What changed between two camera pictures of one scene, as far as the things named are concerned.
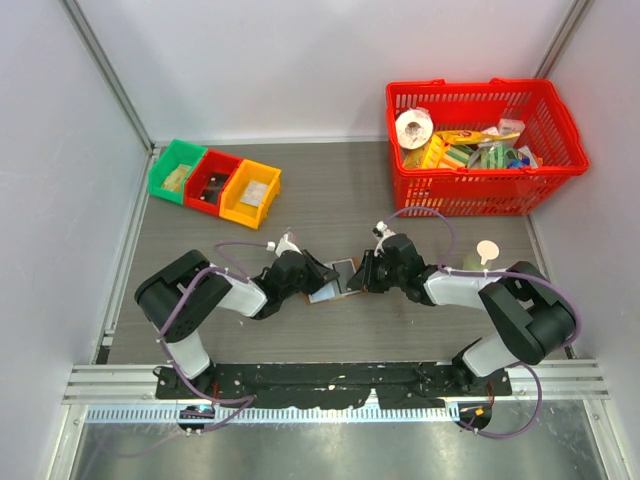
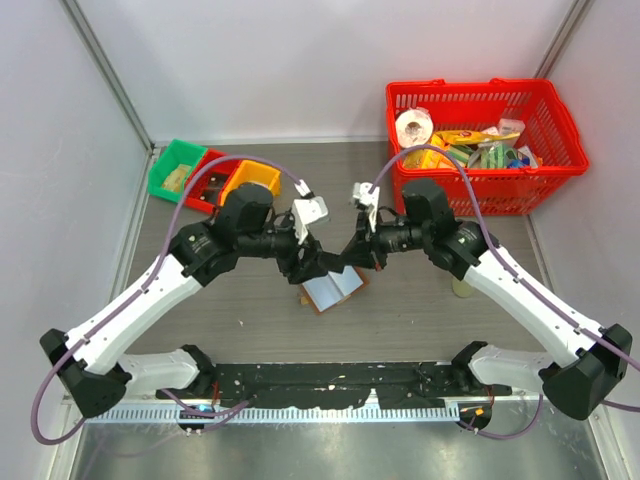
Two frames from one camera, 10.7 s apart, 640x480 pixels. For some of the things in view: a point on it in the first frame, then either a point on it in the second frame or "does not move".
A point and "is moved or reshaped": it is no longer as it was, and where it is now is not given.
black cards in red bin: x=216 y=184 does not move
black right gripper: x=364 y=278 -> x=365 y=250
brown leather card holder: x=346 y=268 is moved or reshaped
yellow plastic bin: x=231 y=207 does not move
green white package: x=492 y=155 does not move
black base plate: x=399 y=386 does not move
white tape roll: x=414 y=128 does not move
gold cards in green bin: x=174 y=181 does not move
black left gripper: x=320 y=273 -> x=309 y=264
